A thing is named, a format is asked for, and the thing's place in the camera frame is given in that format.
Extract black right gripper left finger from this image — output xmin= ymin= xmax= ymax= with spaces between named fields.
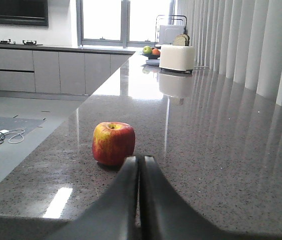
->
xmin=47 ymin=156 xmax=139 ymax=240

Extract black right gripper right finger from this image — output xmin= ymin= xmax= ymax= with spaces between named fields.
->
xmin=139 ymin=155 xmax=282 ymax=240

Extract red yellow apple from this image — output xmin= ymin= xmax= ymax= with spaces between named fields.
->
xmin=92 ymin=122 xmax=136 ymax=166

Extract green apple in bowl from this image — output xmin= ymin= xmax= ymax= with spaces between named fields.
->
xmin=142 ymin=45 xmax=152 ymax=55

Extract grey speckled kitchen counter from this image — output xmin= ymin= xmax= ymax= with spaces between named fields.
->
xmin=0 ymin=55 xmax=282 ymax=240

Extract dark floor mat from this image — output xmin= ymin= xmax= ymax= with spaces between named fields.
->
xmin=0 ymin=117 xmax=44 ymax=135

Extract grey plate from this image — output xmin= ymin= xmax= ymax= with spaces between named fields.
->
xmin=146 ymin=59 xmax=160 ymax=67

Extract grey kitchen cabinets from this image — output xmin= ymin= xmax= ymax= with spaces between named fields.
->
xmin=0 ymin=44 xmax=133 ymax=95

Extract white toaster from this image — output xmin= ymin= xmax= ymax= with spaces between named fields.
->
xmin=159 ymin=45 xmax=195 ymax=72

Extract dark fruit bowl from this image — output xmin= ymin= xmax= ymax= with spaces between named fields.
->
xmin=141 ymin=52 xmax=160 ymax=60

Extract orange fruit in bowl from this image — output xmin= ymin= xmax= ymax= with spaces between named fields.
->
xmin=152 ymin=48 xmax=160 ymax=56

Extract bread slice in toaster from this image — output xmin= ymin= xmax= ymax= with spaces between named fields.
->
xmin=173 ymin=34 xmax=190 ymax=46

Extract gas stove burners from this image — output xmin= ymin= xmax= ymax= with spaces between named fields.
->
xmin=0 ymin=38 xmax=43 ymax=46

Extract white vertical slat curtain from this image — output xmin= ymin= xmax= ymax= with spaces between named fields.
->
xmin=175 ymin=0 xmax=282 ymax=107

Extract black range hood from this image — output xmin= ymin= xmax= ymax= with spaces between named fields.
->
xmin=0 ymin=0 xmax=49 ymax=27

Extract white cable on floor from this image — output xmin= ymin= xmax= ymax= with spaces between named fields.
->
xmin=0 ymin=128 xmax=26 ymax=145

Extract window frame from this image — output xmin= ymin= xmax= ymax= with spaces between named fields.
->
xmin=76 ymin=0 xmax=176 ymax=49

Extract black wire dish rack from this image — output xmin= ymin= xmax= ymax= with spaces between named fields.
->
xmin=154 ymin=14 xmax=187 ymax=47

